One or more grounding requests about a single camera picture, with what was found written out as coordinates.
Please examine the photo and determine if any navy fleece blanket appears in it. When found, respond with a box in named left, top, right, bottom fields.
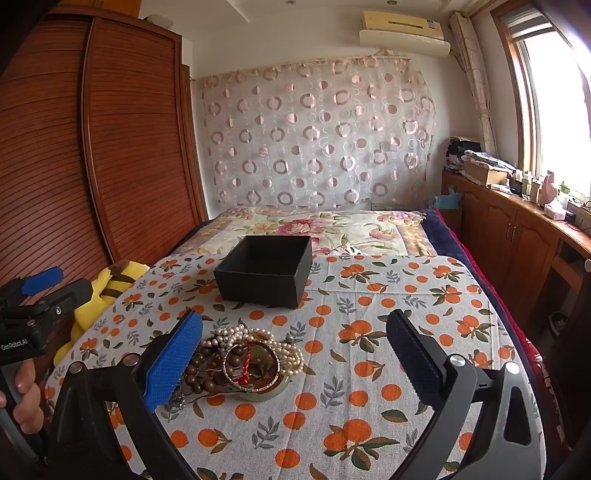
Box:
left=420, top=209, right=525, bottom=356

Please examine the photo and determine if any wooden slatted wardrobe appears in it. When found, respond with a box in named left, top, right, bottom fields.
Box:
left=0, top=4, right=209, bottom=289

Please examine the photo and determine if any teal bag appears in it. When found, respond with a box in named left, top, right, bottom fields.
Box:
left=427, top=193, right=463, bottom=211

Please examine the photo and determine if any brown wooden bead bracelet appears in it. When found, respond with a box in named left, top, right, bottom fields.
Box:
left=178, top=339, right=245, bottom=403

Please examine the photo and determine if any red cord bracelet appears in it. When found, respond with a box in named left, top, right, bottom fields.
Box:
left=235, top=344, right=258, bottom=385

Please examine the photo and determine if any yellow plush toy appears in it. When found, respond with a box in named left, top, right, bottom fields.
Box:
left=54, top=261, right=151, bottom=366

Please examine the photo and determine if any pink figurine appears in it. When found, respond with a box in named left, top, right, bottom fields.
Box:
left=539, top=171, right=560, bottom=206

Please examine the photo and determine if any floral bed blanket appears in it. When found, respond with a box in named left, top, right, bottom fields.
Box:
left=172, top=206, right=437, bottom=259

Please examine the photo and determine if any gold rhinestone bangle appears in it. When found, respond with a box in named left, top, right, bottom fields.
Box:
left=222, top=340, right=281, bottom=387

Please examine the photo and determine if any orange fruit print cloth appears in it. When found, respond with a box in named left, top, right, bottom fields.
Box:
left=44, top=253, right=530, bottom=480

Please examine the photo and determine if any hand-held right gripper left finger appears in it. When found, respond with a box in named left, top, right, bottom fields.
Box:
left=44, top=310, right=204, bottom=480

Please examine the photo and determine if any beige air conditioner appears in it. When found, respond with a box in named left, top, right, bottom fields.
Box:
left=359, top=10, right=451, bottom=59

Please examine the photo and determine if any circle pattern window curtain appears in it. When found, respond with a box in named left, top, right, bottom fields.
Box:
left=450, top=13, right=498, bottom=154

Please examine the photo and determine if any circle pattern sheer curtain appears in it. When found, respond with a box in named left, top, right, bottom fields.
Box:
left=196, top=54, right=439, bottom=209

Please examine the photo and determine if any brown cardboard box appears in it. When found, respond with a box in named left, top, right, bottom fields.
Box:
left=462, top=159, right=509, bottom=186

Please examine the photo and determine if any wooden frame window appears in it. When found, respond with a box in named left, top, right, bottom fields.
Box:
left=489, top=0, right=591, bottom=200

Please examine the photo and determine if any pile of folded clothes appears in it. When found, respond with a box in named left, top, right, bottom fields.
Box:
left=445, top=136, right=482, bottom=174

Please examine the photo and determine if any black cardboard box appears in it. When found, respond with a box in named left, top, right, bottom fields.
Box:
left=213, top=235, right=314, bottom=309

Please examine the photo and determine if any pale green jade bangle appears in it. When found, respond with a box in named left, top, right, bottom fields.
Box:
left=226, top=351, right=294, bottom=402

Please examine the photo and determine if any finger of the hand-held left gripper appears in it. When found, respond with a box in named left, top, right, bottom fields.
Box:
left=0, top=267, right=64, bottom=306
left=25, top=278, right=94, bottom=326

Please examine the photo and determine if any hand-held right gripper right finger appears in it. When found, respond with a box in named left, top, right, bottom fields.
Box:
left=385, top=309, right=548, bottom=480

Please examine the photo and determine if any wooden side cabinet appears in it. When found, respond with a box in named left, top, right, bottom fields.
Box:
left=441, top=171, right=591, bottom=354

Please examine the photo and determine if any person's left hand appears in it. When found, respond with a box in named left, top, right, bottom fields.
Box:
left=0, top=357, right=45, bottom=435

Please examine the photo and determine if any white pearl necklace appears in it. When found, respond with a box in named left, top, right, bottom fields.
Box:
left=210, top=324, right=305, bottom=377

